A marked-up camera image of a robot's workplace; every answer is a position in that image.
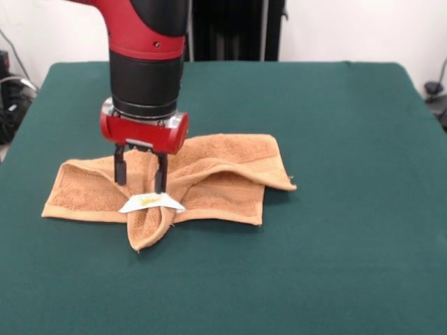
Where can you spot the dark green table cloth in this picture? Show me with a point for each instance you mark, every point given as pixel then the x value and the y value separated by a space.
pixel 314 244

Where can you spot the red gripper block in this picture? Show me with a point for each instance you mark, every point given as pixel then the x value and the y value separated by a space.
pixel 143 134

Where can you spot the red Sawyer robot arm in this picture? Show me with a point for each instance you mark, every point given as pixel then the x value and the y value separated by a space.
pixel 146 70

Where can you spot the small black plug adapter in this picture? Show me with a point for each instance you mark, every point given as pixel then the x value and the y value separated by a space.
pixel 433 87

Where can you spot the tan terry towel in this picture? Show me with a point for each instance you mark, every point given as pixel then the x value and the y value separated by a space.
pixel 227 174

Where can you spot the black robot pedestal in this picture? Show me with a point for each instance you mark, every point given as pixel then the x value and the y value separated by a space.
pixel 237 31

